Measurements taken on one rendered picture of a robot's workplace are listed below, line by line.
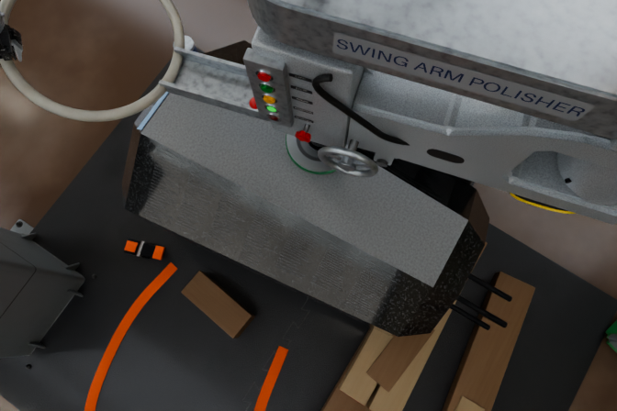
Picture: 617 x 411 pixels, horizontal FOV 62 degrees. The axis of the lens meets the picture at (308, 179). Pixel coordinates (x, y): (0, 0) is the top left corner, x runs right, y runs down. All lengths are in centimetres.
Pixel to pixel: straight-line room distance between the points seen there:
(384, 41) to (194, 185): 104
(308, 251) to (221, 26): 156
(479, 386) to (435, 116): 149
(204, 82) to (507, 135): 86
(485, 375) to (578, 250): 73
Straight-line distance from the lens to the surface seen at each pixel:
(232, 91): 148
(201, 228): 178
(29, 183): 281
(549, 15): 87
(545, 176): 127
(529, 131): 101
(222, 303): 224
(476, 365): 234
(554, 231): 261
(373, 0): 82
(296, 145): 159
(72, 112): 150
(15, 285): 217
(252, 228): 167
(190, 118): 172
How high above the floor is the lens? 234
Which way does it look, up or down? 74 degrees down
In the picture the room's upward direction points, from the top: 5 degrees counter-clockwise
